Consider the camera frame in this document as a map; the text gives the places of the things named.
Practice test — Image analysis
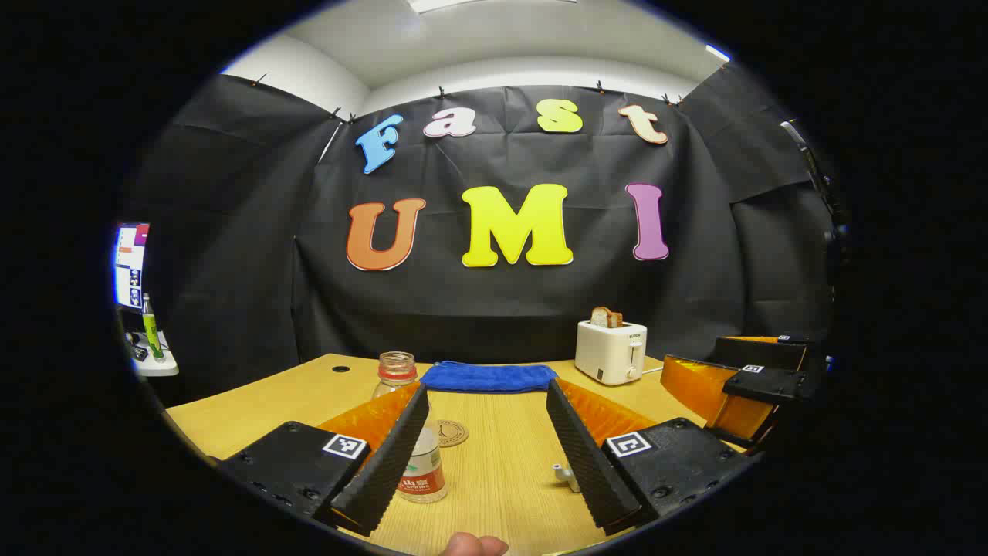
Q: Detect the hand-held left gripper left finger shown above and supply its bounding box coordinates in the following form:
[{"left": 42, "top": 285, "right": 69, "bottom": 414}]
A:
[{"left": 218, "top": 382, "right": 430, "bottom": 537}]

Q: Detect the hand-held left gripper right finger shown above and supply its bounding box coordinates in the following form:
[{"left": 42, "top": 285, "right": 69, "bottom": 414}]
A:
[{"left": 546, "top": 377, "right": 763, "bottom": 536}]

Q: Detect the clear plastic water bottle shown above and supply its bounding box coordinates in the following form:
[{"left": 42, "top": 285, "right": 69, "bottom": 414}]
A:
[{"left": 372, "top": 351, "right": 448, "bottom": 504}]

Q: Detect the green bottle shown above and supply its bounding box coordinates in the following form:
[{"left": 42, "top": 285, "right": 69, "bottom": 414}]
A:
[{"left": 141, "top": 293, "right": 165, "bottom": 362}]

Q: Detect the white toaster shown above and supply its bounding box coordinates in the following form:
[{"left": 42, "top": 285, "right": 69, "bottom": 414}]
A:
[{"left": 575, "top": 320, "right": 648, "bottom": 386}]

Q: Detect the blue towel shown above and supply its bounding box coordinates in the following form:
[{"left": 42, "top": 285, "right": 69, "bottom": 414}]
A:
[{"left": 420, "top": 361, "right": 559, "bottom": 394}]

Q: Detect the black backdrop cloth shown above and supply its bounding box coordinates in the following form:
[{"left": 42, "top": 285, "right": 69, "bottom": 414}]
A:
[{"left": 127, "top": 73, "right": 838, "bottom": 406}]

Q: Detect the dark metal bar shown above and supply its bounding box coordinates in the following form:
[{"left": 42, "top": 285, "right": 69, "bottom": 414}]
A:
[{"left": 780, "top": 118, "right": 850, "bottom": 263}]

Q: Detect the white side table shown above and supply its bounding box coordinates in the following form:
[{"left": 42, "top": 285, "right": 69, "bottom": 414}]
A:
[{"left": 123, "top": 328, "right": 180, "bottom": 378}]

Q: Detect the computer monitor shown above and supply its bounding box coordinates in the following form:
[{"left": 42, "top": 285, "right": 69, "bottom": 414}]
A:
[{"left": 114, "top": 222, "right": 151, "bottom": 310}]

